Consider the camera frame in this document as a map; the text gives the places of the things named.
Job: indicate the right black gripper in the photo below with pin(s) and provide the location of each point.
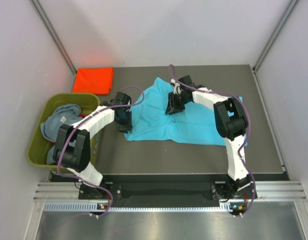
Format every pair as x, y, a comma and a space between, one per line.
173, 107

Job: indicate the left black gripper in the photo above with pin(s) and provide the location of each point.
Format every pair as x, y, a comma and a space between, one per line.
127, 126

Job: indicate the cyan t shirt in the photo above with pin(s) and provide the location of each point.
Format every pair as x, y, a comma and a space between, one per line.
194, 125

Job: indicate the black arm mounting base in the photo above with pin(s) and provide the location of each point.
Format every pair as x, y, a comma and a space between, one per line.
168, 189

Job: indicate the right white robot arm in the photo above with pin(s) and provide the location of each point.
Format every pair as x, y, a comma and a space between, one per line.
231, 124

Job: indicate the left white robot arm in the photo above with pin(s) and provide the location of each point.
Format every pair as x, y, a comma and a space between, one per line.
72, 151

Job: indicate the olive green plastic bin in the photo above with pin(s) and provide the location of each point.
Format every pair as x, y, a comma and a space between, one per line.
39, 146

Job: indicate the folded orange t shirt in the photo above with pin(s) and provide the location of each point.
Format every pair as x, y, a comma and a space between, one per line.
96, 81

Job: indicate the red t shirt in bin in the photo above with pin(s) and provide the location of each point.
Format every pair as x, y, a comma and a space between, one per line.
82, 115

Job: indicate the grey blue t shirt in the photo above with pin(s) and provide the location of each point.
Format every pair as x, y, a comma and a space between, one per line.
50, 160
71, 108

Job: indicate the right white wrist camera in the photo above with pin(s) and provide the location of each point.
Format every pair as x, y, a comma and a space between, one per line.
176, 87

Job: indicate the aluminium frame rail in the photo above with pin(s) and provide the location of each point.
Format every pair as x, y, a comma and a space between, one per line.
269, 119

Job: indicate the slotted white cable duct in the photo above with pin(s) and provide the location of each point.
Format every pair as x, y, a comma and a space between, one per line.
97, 207

